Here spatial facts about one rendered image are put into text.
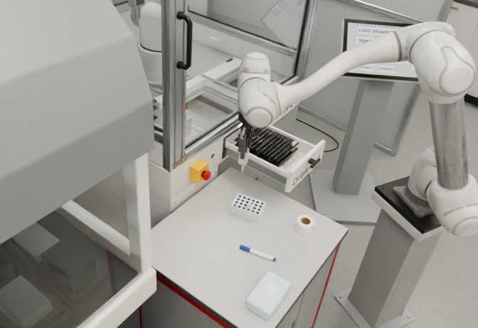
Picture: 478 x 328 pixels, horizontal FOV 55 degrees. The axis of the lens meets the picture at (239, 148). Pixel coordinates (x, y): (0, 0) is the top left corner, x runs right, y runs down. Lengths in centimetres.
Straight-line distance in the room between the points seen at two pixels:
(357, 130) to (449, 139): 131
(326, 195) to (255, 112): 185
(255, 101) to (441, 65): 52
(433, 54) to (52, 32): 100
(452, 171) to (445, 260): 142
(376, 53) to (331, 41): 213
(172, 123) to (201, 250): 47
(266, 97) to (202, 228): 64
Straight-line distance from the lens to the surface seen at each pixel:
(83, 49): 96
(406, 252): 214
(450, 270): 303
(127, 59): 102
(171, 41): 145
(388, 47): 156
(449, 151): 164
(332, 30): 365
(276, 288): 157
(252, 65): 148
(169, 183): 177
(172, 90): 153
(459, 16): 462
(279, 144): 199
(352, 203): 312
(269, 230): 179
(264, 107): 134
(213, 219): 181
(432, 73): 142
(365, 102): 277
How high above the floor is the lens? 204
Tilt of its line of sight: 36 degrees down
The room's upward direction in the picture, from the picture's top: 6 degrees clockwise
